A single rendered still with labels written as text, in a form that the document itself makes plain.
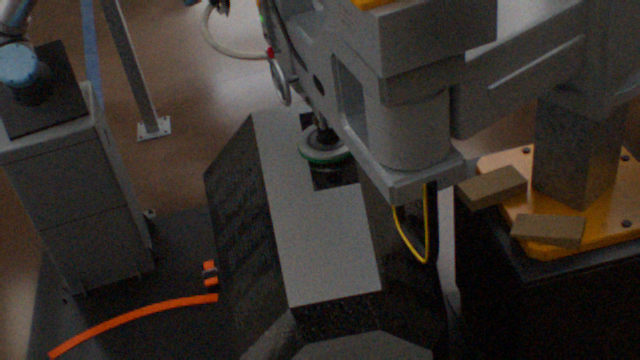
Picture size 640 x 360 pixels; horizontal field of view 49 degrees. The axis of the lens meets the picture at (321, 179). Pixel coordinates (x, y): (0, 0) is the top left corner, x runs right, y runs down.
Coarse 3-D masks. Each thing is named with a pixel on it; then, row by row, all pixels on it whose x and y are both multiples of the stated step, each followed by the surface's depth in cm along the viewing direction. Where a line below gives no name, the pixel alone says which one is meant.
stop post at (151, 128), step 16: (112, 0) 367; (112, 16) 372; (112, 32) 378; (128, 32) 386; (128, 48) 385; (128, 64) 391; (144, 80) 406; (144, 96) 405; (144, 112) 412; (144, 128) 425; (160, 128) 423
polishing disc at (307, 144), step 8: (312, 128) 246; (304, 136) 243; (312, 136) 242; (304, 144) 239; (312, 144) 239; (336, 144) 237; (304, 152) 236; (312, 152) 235; (320, 152) 234; (328, 152) 234; (336, 152) 233; (344, 152) 233
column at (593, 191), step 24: (552, 120) 202; (576, 120) 195; (624, 120) 205; (552, 144) 207; (576, 144) 200; (600, 144) 200; (552, 168) 212; (576, 168) 205; (600, 168) 207; (552, 192) 218; (576, 192) 210; (600, 192) 215
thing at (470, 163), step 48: (624, 144) 241; (480, 240) 235; (480, 288) 250; (528, 288) 202; (576, 288) 207; (624, 288) 212; (480, 336) 264; (528, 336) 217; (576, 336) 222; (624, 336) 228
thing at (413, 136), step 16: (368, 96) 152; (432, 96) 148; (448, 96) 154; (368, 112) 156; (384, 112) 150; (400, 112) 149; (416, 112) 148; (432, 112) 150; (448, 112) 156; (368, 128) 160; (384, 128) 153; (400, 128) 151; (416, 128) 151; (432, 128) 152; (448, 128) 158; (384, 144) 156; (400, 144) 154; (416, 144) 154; (432, 144) 155; (448, 144) 161; (384, 160) 160; (400, 160) 157; (416, 160) 157; (432, 160) 158
